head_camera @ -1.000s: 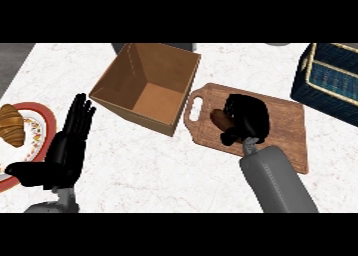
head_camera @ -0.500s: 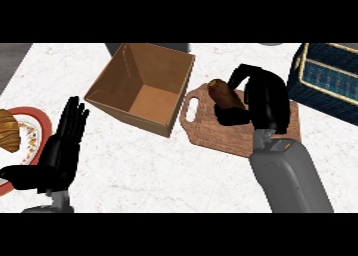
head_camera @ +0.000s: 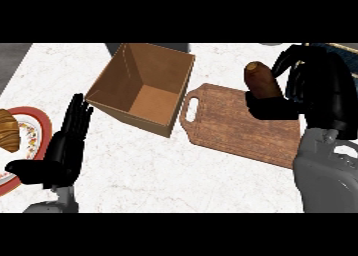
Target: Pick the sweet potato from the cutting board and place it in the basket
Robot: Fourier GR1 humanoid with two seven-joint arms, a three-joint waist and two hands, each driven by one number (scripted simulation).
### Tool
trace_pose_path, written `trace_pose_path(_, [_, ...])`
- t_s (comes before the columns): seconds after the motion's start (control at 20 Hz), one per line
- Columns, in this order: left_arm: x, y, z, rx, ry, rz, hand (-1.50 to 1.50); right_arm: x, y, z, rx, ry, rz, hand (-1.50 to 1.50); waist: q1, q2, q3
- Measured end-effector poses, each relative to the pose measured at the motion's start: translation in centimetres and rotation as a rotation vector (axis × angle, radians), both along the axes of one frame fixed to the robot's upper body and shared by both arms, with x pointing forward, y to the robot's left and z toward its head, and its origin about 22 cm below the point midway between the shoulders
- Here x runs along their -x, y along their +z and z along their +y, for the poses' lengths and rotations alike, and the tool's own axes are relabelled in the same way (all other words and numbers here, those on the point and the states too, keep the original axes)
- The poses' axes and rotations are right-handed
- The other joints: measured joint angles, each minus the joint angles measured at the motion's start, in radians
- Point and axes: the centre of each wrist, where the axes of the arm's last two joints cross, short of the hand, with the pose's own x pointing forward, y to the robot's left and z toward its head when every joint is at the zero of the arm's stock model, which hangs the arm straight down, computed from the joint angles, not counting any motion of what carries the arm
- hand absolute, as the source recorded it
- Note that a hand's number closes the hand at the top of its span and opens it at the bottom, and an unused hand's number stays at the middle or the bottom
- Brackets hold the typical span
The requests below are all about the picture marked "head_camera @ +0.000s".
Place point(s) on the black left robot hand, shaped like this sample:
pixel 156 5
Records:
pixel 64 153

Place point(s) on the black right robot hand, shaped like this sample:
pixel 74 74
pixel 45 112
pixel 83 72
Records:
pixel 324 90

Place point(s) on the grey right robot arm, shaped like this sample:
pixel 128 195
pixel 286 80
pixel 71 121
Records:
pixel 330 176

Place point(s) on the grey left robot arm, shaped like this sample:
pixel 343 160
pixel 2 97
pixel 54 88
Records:
pixel 57 203

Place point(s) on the brown wooden cutting board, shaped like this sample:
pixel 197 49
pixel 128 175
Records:
pixel 235 123

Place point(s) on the brown open box basket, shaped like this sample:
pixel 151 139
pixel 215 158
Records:
pixel 145 88

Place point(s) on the red-rimmed floral plate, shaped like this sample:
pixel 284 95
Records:
pixel 24 150

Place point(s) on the golden brown croissant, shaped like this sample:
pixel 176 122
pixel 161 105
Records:
pixel 5 130

